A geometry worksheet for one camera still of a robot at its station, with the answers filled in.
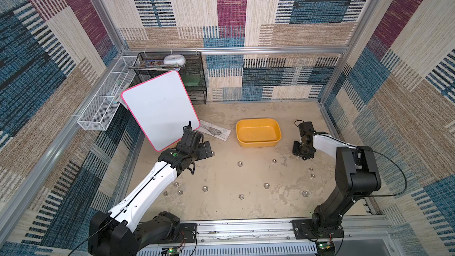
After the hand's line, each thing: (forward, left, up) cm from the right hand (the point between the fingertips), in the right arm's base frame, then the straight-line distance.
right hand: (297, 151), depth 97 cm
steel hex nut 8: (-22, +2, 0) cm, 22 cm away
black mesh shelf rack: (+40, +59, +28) cm, 77 cm away
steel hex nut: (-7, +31, 0) cm, 32 cm away
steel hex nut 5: (-21, +60, 0) cm, 64 cm away
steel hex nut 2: (-6, +13, 0) cm, 15 cm away
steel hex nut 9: (-10, -4, -1) cm, 11 cm away
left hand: (-7, +49, +15) cm, 52 cm away
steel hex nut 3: (-17, +62, 0) cm, 65 cm away
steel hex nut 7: (-23, +31, 0) cm, 39 cm away
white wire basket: (+12, +103, +19) cm, 105 cm away
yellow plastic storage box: (+14, +20, -1) cm, 24 cm away
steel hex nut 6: (-19, +19, 0) cm, 27 cm away
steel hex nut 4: (-22, +67, 0) cm, 70 cm away
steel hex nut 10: (-14, -4, -1) cm, 15 cm away
